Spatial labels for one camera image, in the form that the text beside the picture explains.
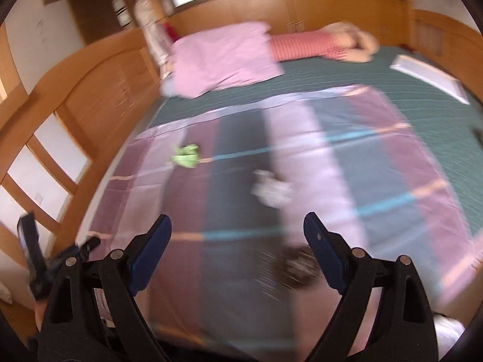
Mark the pink pillow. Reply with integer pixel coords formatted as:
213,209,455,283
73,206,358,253
160,22,283,99

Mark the plaid blanket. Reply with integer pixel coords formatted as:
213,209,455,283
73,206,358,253
88,85,476,351

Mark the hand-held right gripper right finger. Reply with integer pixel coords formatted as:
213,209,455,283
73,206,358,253
304,212,440,362

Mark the white flat box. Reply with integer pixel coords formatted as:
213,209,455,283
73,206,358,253
389,53,470,105

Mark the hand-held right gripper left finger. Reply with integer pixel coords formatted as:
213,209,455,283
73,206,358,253
37,214,172,362

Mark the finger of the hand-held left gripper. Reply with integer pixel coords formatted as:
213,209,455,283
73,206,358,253
17,213,46,272
56,236,102,262

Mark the white plastic bag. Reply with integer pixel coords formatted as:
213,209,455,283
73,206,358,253
434,313,466,359

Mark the beige plush toy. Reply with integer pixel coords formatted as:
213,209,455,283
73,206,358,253
321,23,380,63

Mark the dark round object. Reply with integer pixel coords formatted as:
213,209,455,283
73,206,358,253
277,245,321,291

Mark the wooden wardrobe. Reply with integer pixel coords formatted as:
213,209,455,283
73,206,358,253
0,0,174,272

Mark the red striped pillow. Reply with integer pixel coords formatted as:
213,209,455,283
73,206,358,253
270,30,350,63

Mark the white paper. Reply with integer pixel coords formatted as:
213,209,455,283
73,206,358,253
252,170,293,209

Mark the green bed sheet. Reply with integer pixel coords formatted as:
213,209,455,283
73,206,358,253
145,45,483,242

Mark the green crumpled paper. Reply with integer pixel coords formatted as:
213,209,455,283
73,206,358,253
169,144,202,169

